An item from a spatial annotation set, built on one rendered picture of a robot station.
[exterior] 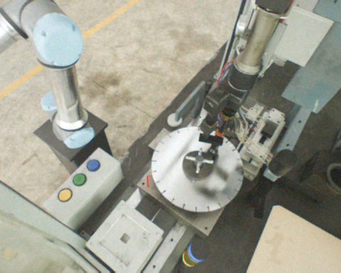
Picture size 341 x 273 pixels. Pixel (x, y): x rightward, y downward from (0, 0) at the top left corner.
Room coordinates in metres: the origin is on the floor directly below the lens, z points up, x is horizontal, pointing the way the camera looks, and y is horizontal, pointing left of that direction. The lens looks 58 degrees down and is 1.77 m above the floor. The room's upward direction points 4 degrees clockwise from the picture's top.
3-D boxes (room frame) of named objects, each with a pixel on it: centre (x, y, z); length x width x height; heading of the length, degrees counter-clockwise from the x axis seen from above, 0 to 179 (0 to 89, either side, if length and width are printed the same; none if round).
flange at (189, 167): (0.38, -0.11, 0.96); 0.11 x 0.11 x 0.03
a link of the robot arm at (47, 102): (0.62, 0.46, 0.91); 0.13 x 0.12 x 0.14; 41
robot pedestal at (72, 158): (0.62, 0.47, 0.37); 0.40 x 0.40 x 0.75; 58
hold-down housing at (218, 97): (0.46, -0.13, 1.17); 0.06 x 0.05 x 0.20; 139
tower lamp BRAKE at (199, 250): (0.08, -0.09, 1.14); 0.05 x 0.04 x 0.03; 58
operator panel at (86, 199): (0.31, 0.29, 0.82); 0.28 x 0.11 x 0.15; 148
